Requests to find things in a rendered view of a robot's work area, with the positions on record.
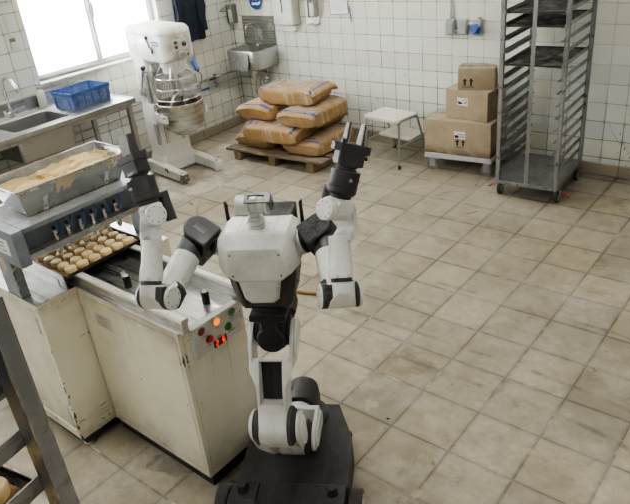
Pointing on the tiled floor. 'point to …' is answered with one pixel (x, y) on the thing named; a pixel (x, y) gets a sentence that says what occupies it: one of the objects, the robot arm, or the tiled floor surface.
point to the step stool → (395, 127)
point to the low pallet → (285, 155)
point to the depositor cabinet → (58, 345)
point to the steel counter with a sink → (42, 126)
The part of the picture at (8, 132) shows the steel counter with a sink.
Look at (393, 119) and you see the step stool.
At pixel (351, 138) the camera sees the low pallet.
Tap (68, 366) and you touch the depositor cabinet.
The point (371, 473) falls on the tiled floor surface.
